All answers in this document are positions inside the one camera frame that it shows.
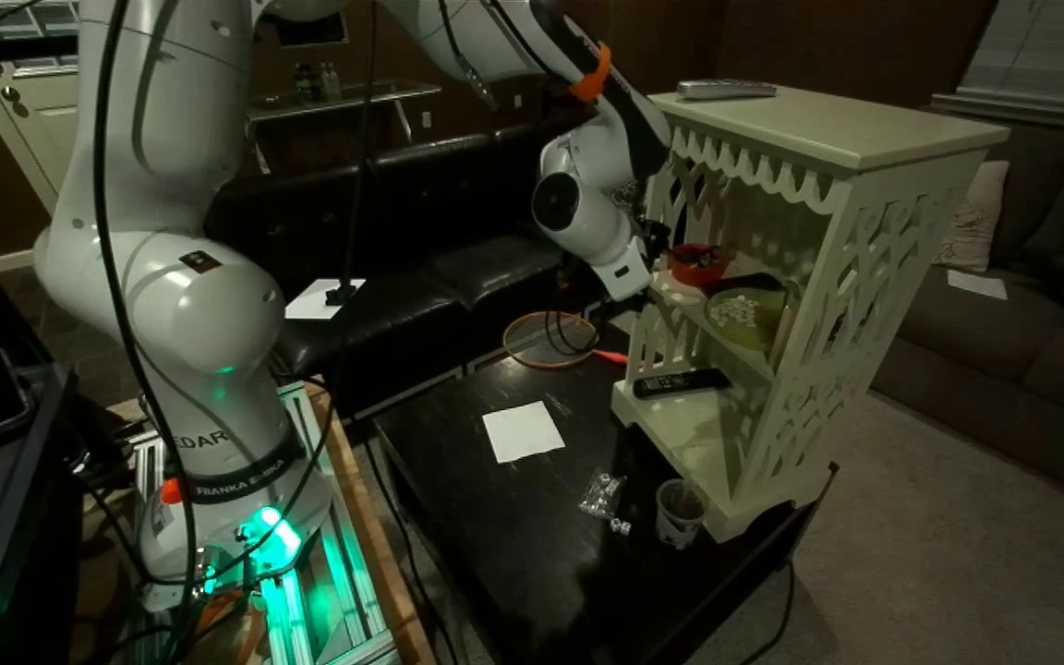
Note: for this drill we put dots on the light patterned pillow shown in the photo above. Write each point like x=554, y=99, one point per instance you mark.
x=981, y=214

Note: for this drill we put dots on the small dark cup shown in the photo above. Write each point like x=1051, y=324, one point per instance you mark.
x=679, y=510

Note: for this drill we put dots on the white paper with black object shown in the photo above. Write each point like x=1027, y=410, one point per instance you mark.
x=322, y=300

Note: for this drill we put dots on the white panel door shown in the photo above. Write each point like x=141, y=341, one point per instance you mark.
x=46, y=122

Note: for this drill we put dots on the window blind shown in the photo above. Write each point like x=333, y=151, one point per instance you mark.
x=1051, y=61

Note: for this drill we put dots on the white paper sheet on couch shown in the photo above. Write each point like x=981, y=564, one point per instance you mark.
x=976, y=287

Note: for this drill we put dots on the black mounting bar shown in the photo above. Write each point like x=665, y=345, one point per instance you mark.
x=15, y=50

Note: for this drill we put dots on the shallow round bowl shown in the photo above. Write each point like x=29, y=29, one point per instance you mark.
x=546, y=337

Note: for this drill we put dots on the gray fabric couch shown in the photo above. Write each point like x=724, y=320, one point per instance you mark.
x=1024, y=370

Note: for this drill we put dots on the yellow-green plate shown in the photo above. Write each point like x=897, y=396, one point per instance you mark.
x=749, y=320

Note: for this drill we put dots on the orange band on arm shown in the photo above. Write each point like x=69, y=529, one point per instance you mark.
x=593, y=75

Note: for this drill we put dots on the glass side table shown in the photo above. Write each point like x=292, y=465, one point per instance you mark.
x=333, y=103

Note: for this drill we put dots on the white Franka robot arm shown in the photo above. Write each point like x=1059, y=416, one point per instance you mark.
x=186, y=308

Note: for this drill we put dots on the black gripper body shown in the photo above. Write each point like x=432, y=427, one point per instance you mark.
x=626, y=308

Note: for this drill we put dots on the gray remote control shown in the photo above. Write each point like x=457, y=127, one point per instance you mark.
x=724, y=90

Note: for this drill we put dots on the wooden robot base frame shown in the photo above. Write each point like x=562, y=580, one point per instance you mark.
x=366, y=529

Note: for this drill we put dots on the black remote control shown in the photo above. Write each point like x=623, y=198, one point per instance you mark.
x=680, y=383

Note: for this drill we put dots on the red bowl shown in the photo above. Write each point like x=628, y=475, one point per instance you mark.
x=701, y=262

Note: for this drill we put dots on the cream lattice wooden cabinet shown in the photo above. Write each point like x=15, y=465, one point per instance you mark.
x=877, y=245

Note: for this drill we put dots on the white bottle orange cap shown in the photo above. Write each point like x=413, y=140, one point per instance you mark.
x=164, y=546

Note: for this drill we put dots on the white paper napkin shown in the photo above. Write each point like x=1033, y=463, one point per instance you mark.
x=522, y=433

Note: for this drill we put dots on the clear plastic wrapper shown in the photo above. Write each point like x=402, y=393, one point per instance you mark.
x=605, y=498

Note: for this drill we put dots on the black leather couch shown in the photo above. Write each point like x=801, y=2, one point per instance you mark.
x=421, y=245

